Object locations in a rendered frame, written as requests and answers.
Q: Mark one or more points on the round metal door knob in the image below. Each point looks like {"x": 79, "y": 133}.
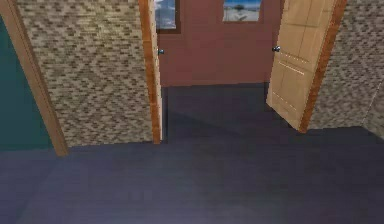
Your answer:
{"x": 161, "y": 51}
{"x": 276, "y": 48}

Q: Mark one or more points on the light wooden room door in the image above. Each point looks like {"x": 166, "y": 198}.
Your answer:
{"x": 300, "y": 60}
{"x": 154, "y": 76}

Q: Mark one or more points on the framed beach picture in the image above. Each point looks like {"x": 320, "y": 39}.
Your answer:
{"x": 241, "y": 10}

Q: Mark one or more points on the framed sky picture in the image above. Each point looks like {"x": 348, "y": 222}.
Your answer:
{"x": 165, "y": 13}

